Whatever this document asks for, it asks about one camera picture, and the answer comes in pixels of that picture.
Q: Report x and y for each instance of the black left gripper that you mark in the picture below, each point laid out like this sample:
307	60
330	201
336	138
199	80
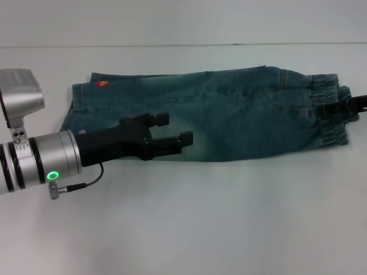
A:
114	144

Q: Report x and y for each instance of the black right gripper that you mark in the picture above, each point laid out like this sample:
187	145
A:
362	101

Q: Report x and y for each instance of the blue denim shorts with print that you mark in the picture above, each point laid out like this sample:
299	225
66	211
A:
235	129

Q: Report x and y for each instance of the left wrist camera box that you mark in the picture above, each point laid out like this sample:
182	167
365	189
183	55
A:
20	91

